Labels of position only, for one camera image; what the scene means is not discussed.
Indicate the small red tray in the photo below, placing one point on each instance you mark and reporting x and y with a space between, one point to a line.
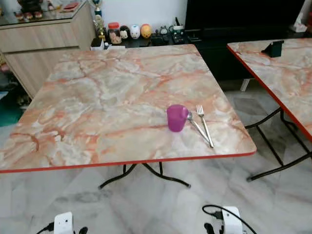
71 6

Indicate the gold trophy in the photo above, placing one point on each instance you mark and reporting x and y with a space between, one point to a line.
99 22

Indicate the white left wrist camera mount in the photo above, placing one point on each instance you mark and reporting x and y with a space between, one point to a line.
63 223

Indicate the purple plastic cup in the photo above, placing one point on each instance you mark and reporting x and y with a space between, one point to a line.
176 119

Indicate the white egg figurine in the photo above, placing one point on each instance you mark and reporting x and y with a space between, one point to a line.
135 31

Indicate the small black stand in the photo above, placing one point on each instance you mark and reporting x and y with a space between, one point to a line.
274 49

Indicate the black television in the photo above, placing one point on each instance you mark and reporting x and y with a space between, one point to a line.
243 13

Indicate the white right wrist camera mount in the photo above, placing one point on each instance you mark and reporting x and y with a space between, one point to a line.
232 220

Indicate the yellow egg figurine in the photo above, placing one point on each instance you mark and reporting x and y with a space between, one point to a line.
146 31

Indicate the small grey cat figurine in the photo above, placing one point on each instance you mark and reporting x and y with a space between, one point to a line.
163 31

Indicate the silver metal spoon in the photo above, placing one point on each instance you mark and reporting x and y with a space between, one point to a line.
199 128

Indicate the dark egg figurine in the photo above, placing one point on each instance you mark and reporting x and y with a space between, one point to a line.
125 32

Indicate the dark green cat figurine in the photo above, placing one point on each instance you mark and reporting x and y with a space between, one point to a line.
177 33

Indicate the marble pattern folding table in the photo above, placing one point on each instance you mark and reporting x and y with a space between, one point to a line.
287 78
107 102

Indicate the red lidded clear jar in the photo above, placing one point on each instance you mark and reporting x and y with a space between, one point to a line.
114 34

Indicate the light wooden cabinet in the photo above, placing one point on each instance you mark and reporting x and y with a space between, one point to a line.
44 44

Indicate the silver metal fork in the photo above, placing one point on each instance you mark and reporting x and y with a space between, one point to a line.
205 126

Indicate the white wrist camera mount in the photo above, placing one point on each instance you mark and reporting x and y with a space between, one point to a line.
63 223
232 220

